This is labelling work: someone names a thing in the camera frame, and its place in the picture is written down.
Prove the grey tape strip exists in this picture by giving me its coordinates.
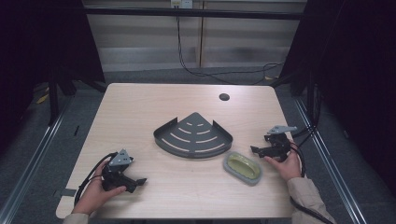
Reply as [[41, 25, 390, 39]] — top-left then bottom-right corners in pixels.
[[51, 188, 78, 199]]

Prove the black curtain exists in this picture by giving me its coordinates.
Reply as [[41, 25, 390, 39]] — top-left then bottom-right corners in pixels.
[[278, 0, 396, 197], [0, 0, 106, 157]]

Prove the aluminium floor rail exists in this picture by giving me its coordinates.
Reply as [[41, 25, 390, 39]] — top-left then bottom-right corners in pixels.
[[0, 92, 74, 224], [292, 96, 370, 224]]

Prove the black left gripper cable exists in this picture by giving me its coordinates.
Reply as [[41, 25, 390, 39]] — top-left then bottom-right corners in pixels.
[[73, 151, 119, 207]]

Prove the black metal stand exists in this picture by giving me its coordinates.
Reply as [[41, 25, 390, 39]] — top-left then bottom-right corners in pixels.
[[47, 69, 61, 127]]

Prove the black horizontal frame bar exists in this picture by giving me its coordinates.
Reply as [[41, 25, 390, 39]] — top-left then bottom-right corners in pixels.
[[83, 7, 306, 21]]

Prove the white wall power outlet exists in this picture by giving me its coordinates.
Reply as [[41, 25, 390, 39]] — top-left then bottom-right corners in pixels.
[[170, 0, 194, 9]]

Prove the black wall cable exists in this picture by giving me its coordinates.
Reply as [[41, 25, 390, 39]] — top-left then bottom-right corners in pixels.
[[175, 15, 285, 86]]

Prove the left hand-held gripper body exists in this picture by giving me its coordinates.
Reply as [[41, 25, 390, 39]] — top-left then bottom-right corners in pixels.
[[101, 148, 135, 192]]

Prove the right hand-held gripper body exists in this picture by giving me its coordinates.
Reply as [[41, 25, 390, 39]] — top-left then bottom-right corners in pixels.
[[263, 124, 299, 163]]

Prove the yellow floor scrap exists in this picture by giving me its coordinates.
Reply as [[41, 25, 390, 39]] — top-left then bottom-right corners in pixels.
[[35, 87, 50, 105]]

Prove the person's left hand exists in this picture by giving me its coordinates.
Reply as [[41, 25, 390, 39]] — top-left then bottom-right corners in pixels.
[[72, 160, 128, 217]]

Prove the dark grey corner shelf rack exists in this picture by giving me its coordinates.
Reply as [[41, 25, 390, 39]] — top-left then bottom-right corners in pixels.
[[152, 111, 234, 160]]

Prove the grey and green soap dish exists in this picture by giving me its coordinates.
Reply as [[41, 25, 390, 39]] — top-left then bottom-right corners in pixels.
[[222, 150, 263, 187]]

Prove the person's right hand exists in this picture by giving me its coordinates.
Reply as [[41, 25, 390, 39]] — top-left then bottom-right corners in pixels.
[[263, 140, 304, 183]]

